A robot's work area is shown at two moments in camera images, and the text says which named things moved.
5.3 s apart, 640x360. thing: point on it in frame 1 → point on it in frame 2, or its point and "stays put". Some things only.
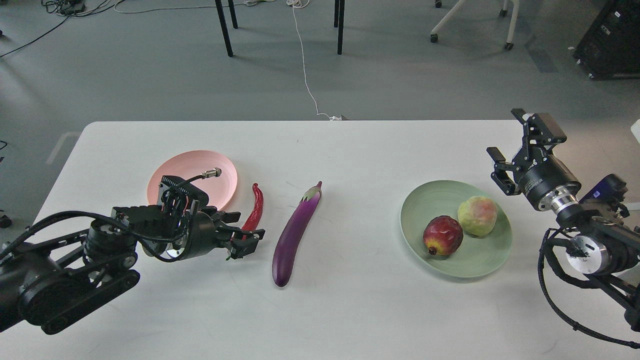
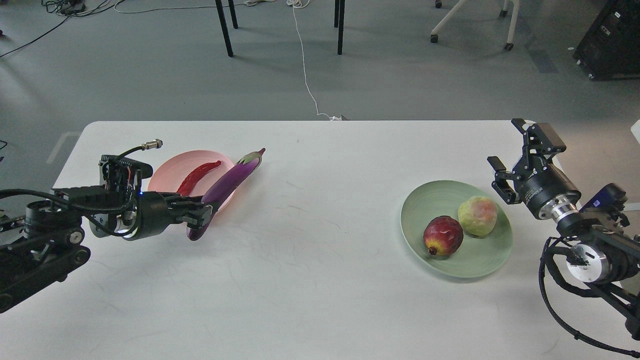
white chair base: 509,45 stays put
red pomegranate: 442,235 stays put
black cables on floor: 70,8 stays put
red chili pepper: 251,223 → 186,184
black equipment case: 611,49 stays put
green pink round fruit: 477,215 stays put
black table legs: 234,23 stays put
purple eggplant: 282,261 → 245,168
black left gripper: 205,234 → 156,214
